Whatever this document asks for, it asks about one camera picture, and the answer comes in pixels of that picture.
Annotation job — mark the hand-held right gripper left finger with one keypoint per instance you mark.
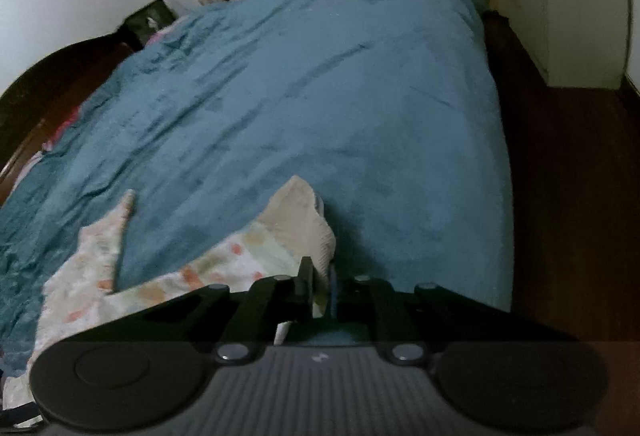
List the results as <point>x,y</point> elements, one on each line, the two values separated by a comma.
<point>305,283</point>

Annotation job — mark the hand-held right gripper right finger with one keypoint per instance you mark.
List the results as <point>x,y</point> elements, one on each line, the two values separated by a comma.
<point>334,288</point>

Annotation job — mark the cream floral print garment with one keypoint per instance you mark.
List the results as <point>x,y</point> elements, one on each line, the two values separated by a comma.
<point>150,276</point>

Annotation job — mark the teal blanket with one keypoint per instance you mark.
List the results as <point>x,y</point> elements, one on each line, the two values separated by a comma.
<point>300,90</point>

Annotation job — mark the dark bedside item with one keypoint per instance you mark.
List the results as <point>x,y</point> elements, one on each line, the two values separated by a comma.
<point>147,20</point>

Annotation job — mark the dark wooden headboard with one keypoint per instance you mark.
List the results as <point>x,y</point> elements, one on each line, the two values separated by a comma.
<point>45,80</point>

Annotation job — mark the white wardrobe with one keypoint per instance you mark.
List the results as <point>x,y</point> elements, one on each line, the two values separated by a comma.
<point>555,0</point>

